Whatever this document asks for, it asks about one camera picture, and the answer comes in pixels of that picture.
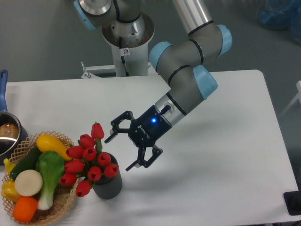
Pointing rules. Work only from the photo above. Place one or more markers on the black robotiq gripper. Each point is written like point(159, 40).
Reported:
point(150, 128)

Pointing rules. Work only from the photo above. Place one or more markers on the red tulip bouquet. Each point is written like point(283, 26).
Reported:
point(84, 161)

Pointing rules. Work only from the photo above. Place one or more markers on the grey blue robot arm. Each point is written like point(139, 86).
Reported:
point(128, 31)

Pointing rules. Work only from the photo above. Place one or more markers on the dark grey ribbed vase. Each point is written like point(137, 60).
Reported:
point(110, 183)

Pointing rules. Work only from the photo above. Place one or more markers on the green bok choy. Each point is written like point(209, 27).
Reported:
point(50, 165)

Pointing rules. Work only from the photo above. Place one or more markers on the yellow squash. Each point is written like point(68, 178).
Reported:
point(47, 143)

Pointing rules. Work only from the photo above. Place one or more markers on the woven wicker basket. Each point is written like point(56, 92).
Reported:
point(63, 195)

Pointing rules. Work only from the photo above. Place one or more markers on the dark green cucumber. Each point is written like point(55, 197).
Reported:
point(27, 163)

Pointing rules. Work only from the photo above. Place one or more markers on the white round radish slice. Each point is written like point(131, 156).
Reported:
point(28, 183)

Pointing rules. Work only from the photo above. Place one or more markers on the yellow banana tip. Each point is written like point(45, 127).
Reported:
point(9, 166)

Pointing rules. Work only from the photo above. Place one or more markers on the orange fruit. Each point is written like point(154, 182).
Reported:
point(25, 209)

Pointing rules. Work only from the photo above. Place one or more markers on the yellow bell pepper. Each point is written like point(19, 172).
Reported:
point(9, 192)

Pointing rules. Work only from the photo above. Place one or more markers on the black device at table edge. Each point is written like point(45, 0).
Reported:
point(293, 202)

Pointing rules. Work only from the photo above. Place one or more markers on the blue plastic bag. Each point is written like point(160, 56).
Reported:
point(281, 15)

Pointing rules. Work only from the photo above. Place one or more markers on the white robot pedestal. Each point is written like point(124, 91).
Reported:
point(136, 55)

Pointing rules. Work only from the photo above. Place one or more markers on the white metal base frame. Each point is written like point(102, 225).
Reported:
point(101, 69)

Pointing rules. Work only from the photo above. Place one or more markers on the blue handled saucepan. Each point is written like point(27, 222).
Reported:
point(12, 133)

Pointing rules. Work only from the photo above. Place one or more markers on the white furniture frame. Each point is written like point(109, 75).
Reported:
point(296, 98)

